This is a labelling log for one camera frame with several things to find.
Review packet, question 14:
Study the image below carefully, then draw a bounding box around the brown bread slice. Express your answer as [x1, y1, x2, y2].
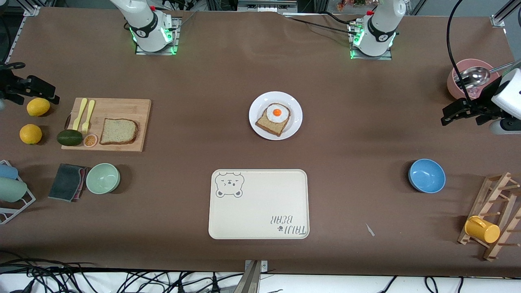
[99, 118, 139, 145]
[255, 103, 291, 137]

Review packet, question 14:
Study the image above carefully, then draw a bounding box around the round white plate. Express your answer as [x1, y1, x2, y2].
[249, 91, 303, 141]

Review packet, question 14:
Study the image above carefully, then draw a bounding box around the fried egg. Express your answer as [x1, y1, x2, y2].
[266, 104, 290, 124]

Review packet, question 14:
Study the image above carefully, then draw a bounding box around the yellow lemon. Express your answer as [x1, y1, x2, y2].
[26, 98, 51, 117]

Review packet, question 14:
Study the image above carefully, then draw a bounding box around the metal ladle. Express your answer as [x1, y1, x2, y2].
[454, 61, 516, 89]

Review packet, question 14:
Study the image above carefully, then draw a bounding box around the pink bowl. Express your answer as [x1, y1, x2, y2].
[447, 59, 502, 102]

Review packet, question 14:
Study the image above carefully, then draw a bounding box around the round yellow-orange citrus fruit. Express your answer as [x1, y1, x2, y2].
[20, 124, 43, 145]

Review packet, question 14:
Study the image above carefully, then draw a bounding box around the yellow plastic knife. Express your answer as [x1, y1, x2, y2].
[72, 98, 88, 131]

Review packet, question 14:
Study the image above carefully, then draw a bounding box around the yellow plastic fork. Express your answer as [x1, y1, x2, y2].
[82, 100, 96, 135]

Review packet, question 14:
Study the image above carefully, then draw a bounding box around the green avocado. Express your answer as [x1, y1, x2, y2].
[57, 129, 83, 147]

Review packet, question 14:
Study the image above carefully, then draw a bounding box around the wooden mug rack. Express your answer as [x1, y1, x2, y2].
[457, 172, 521, 262]

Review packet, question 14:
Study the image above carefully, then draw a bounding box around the blue bowl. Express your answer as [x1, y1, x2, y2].
[408, 159, 447, 194]

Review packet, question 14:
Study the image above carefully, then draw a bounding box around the wooden cutting board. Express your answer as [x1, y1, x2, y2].
[61, 98, 152, 153]

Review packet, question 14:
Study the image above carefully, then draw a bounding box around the dark grey folded cloth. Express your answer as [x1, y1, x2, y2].
[48, 164, 87, 202]

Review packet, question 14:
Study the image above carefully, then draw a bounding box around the pale green cup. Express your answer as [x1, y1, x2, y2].
[0, 177, 28, 203]

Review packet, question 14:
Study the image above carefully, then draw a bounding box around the pale green bowl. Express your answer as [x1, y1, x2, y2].
[86, 163, 121, 195]

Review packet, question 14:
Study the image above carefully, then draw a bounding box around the yellow mug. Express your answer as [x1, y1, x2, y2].
[464, 216, 501, 244]

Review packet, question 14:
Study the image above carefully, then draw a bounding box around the cream bear print tray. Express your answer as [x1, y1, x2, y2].
[208, 169, 310, 240]

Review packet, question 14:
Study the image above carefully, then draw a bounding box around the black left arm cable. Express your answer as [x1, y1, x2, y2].
[446, 0, 473, 89]

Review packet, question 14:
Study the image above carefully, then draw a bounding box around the white wire rack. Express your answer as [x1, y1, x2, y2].
[0, 160, 36, 225]

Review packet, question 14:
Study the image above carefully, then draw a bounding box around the black table cable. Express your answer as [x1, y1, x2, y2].
[284, 12, 359, 36]

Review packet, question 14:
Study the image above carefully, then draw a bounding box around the tangled black cable bundle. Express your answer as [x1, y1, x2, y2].
[0, 252, 245, 293]

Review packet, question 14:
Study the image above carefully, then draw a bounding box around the aluminium camera mount post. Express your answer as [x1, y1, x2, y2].
[238, 260, 268, 293]

